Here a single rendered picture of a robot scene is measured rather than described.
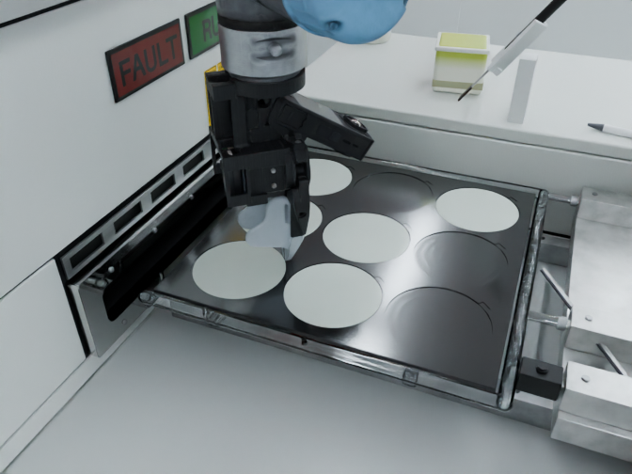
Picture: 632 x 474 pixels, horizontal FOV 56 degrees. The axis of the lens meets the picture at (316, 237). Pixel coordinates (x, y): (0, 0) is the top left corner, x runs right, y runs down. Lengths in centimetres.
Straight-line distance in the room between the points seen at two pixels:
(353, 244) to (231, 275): 14
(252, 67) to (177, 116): 20
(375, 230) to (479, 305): 16
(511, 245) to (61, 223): 47
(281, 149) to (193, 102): 20
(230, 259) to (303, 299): 10
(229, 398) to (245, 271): 13
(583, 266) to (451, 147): 24
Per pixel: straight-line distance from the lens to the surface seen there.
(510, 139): 83
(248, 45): 51
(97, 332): 64
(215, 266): 65
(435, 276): 64
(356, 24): 39
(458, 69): 90
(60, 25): 55
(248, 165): 54
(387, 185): 79
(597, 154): 83
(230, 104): 54
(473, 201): 78
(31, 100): 53
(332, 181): 80
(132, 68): 61
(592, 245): 78
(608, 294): 71
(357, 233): 69
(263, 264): 65
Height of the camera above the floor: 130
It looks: 35 degrees down
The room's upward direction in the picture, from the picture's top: straight up
